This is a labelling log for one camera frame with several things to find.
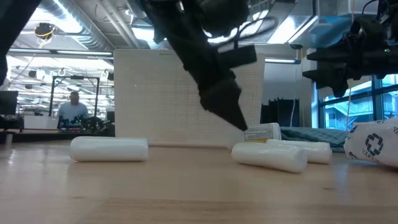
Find person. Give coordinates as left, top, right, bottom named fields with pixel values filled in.
left=57, top=90, right=90, bottom=130

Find black ceiling camera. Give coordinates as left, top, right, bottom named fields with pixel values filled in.
left=34, top=22, right=56, bottom=40

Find black rack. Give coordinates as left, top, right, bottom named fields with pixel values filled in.
left=260, top=98, right=301, bottom=128

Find black monitor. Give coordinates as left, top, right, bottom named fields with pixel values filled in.
left=0, top=90, right=19, bottom=116

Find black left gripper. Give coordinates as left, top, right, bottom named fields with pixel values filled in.
left=141, top=0, right=258, bottom=131

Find blue quilted cloth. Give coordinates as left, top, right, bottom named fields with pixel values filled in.
left=279, top=126, right=349, bottom=153

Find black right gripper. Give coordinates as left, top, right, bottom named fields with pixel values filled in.
left=302, top=17, right=398, bottom=98

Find white gauze roll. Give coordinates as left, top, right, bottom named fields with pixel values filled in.
left=231, top=142, right=308, bottom=174
left=70, top=136, right=149, bottom=162
left=266, top=139, right=333, bottom=165

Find white plastic basket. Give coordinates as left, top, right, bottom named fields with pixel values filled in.
left=113, top=49, right=266, bottom=147

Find white box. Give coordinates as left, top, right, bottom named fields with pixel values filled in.
left=23, top=115, right=60, bottom=130

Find silver printed pouch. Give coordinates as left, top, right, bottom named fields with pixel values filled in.
left=343, top=117, right=398, bottom=169

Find background robot arms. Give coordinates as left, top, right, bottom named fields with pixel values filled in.
left=58, top=114, right=112, bottom=134

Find labelled white pill bottle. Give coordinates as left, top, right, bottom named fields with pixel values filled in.
left=244, top=123, right=282, bottom=144

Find black background station frame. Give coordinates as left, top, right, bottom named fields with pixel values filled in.
left=49, top=75, right=100, bottom=118

